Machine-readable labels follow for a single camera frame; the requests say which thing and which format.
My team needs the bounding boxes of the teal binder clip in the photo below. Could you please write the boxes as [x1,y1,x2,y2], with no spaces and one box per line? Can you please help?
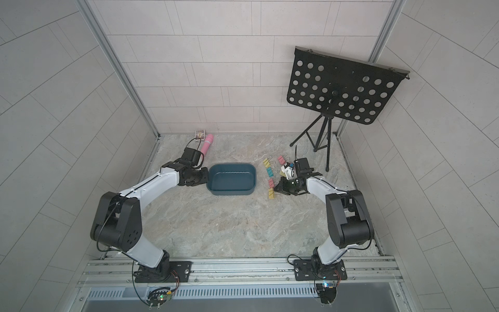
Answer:
[266,168,274,178]

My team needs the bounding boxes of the teal plastic storage box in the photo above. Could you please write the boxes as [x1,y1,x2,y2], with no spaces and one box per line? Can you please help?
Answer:
[207,162,257,196]

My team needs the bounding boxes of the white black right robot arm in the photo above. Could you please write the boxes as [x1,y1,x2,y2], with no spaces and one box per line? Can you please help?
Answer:
[274,158,374,275]

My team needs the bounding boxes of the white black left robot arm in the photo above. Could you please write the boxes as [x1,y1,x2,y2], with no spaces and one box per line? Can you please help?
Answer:
[90,147,209,282]

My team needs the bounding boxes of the small card box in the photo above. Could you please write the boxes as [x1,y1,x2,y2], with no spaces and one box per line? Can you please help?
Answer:
[194,129,206,140]

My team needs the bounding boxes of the pink toy microphone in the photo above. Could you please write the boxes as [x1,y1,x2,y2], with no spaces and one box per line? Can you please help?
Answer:
[201,134,214,156]

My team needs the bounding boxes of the right circuit board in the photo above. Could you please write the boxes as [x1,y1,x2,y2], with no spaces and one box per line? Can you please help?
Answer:
[315,283,337,305]

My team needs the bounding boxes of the circuit board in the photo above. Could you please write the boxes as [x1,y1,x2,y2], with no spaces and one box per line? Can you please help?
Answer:
[315,283,337,305]
[147,287,174,309]

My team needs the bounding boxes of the black music stand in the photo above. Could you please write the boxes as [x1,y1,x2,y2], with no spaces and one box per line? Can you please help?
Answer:
[286,47,410,152]

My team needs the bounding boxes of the left circuit board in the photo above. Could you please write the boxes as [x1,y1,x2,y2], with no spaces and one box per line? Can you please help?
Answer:
[147,287,174,309]

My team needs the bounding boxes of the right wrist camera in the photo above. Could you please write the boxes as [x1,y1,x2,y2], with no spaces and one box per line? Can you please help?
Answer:
[281,162,296,180]

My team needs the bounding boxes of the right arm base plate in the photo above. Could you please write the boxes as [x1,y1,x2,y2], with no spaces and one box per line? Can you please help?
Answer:
[292,259,348,282]

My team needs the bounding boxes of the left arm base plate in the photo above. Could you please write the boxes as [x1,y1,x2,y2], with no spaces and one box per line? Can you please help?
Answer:
[133,261,192,283]

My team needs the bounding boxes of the aluminium mounting rail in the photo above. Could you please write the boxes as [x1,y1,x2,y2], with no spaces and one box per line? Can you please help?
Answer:
[76,256,404,287]

